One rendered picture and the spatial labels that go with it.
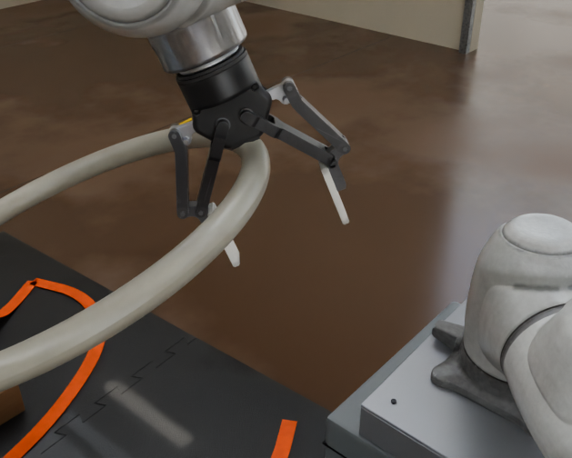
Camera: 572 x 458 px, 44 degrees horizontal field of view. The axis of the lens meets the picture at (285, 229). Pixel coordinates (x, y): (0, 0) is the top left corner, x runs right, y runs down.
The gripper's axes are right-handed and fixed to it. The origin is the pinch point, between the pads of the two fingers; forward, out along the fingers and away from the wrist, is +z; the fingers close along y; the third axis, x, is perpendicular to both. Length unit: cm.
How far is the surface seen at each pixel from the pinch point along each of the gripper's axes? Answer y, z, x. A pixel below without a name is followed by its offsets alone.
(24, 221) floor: 131, 58, -222
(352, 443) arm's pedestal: 5.6, 43.9, -11.6
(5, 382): 21.6, -8.7, 24.7
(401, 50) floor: -80, 119, -449
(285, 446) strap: 36, 107, -85
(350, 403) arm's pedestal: 4.1, 41.7, -17.9
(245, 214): 1.4, -8.8, 12.0
